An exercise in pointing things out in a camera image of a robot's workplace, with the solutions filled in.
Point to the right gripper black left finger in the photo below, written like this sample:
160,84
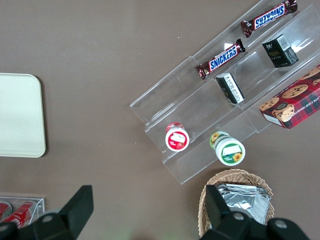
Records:
72,215

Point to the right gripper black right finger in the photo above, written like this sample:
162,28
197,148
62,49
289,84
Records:
222,220

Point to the light tan wicker basket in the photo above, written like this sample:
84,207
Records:
240,176

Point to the beige rectangular tray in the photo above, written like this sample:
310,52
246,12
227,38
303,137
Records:
20,115

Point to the silver foil packets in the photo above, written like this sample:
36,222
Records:
250,202

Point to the clear acrylic bottle rack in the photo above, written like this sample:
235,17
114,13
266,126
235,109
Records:
40,207

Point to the green lid yogurt cup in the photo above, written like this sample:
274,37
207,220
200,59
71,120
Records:
230,151

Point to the red lid yogurt cup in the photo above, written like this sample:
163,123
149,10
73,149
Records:
177,140

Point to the clear acrylic tiered stand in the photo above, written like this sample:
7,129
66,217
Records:
190,107
255,57

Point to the small black carton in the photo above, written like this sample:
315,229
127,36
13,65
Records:
280,51
231,88

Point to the red tartan cookie box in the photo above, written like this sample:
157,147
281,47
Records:
297,100

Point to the Snickers chocolate bar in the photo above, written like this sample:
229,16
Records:
268,17
222,58

